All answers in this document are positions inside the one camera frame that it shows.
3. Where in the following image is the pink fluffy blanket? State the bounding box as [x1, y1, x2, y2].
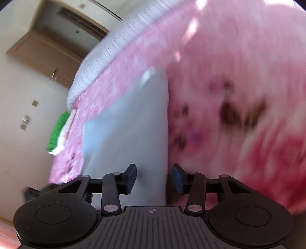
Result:
[48, 0, 306, 216]

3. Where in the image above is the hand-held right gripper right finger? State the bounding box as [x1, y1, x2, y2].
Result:
[172, 163, 249, 215]

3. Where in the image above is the wooden door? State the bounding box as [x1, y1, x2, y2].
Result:
[6, 0, 110, 89]

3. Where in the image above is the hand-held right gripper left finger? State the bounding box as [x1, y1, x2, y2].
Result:
[57, 163, 137, 215]

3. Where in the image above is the green cloth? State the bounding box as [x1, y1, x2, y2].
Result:
[46, 111, 71, 154]

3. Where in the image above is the white folded cloth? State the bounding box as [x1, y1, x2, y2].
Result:
[52, 110, 77, 156]

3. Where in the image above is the light blue garment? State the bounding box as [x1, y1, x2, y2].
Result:
[81, 68, 170, 207]

